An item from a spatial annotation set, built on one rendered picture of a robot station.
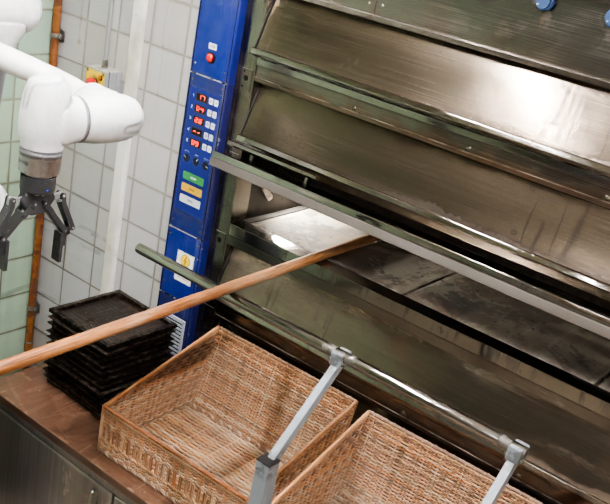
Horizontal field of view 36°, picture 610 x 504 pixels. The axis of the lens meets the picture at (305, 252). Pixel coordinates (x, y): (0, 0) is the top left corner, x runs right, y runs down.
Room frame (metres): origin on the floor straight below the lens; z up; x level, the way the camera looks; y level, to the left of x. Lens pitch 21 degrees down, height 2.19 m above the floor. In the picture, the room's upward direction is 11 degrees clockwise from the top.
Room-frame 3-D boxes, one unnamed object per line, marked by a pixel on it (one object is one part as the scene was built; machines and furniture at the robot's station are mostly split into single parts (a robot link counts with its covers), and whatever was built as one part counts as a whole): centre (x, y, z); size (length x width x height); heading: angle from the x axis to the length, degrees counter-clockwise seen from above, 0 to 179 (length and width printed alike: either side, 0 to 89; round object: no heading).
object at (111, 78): (3.00, 0.76, 1.46); 0.10 x 0.07 x 0.10; 56
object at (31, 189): (1.87, 0.59, 1.47); 0.08 x 0.07 x 0.09; 141
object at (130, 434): (2.30, 0.12, 0.72); 0.56 x 0.49 x 0.28; 57
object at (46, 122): (1.89, 0.58, 1.65); 0.13 x 0.11 x 0.16; 139
